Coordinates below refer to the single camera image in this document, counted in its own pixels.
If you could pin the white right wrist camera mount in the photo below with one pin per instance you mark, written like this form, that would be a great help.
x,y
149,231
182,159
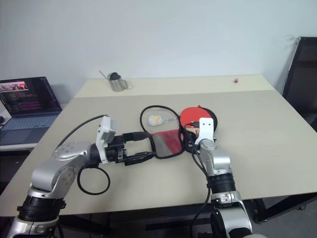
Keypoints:
x,y
205,129

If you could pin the open blue laptop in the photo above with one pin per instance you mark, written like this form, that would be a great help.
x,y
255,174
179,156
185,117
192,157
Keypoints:
x,y
29,104

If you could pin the black-rimmed clear paddle case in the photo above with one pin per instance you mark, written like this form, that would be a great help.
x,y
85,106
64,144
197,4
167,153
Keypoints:
x,y
171,142

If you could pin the white side desk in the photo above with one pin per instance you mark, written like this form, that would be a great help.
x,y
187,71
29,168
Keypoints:
x,y
15,147

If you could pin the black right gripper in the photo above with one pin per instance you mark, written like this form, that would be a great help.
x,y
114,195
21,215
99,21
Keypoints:
x,y
191,142

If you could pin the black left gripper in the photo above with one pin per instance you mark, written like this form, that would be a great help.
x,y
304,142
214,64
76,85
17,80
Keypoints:
x,y
116,151

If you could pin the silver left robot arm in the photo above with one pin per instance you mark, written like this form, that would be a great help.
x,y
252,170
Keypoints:
x,y
49,173

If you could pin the silver metal cup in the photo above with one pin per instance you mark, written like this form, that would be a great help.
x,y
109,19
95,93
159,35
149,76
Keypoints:
x,y
119,83

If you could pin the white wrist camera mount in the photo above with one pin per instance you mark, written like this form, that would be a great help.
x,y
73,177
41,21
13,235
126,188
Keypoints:
x,y
105,134
205,129

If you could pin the red table tennis paddle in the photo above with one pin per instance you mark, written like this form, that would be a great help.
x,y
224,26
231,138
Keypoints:
x,y
192,115

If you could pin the black table frame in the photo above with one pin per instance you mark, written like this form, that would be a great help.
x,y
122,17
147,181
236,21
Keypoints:
x,y
284,205

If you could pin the black chair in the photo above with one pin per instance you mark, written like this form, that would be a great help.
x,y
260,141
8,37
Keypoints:
x,y
303,81

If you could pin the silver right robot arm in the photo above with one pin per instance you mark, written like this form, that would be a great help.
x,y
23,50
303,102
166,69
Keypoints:
x,y
219,161

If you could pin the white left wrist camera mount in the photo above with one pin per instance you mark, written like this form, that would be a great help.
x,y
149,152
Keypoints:
x,y
105,134

